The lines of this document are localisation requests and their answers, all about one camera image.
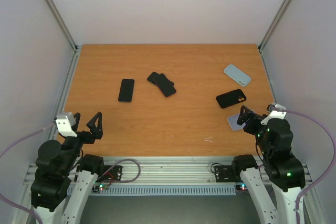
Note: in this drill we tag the black phone under stack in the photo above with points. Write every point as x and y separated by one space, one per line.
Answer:
150 78

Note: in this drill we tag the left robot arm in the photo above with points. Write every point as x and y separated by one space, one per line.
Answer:
62 183

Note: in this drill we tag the right aluminium corner post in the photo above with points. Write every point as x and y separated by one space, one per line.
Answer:
278 16

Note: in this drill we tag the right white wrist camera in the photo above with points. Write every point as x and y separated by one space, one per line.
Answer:
276 111

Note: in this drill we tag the black phone pink edge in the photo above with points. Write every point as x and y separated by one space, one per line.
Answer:
163 83

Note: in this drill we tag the aluminium front frame rails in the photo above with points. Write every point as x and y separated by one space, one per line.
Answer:
162 170

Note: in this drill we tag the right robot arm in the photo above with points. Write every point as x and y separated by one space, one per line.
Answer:
273 137

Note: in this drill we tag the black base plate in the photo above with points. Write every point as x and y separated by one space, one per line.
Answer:
224 174
114 174

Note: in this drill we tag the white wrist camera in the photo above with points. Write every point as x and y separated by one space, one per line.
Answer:
64 122
276 111

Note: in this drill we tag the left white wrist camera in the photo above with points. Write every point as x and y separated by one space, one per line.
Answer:
64 122

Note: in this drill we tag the lavender phone case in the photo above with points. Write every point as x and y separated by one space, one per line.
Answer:
232 121

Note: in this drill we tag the left aluminium corner post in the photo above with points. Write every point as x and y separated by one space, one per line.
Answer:
62 24

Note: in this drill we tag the black phone case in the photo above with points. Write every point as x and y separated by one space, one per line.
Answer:
231 98

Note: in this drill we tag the grey slotted cable duct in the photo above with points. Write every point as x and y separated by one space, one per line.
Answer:
165 190

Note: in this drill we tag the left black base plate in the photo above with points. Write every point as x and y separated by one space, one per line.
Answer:
114 174

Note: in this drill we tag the black phone far left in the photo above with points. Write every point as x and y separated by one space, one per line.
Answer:
126 90

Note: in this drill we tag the light blue phone case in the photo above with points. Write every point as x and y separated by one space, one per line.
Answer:
237 75

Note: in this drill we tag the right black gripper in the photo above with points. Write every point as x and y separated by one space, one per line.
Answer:
250 123

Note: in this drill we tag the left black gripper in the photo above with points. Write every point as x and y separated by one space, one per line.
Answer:
97 132

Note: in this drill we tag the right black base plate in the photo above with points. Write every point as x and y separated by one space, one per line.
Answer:
224 174

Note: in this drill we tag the aluminium corner post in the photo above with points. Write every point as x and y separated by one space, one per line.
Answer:
62 24
278 16

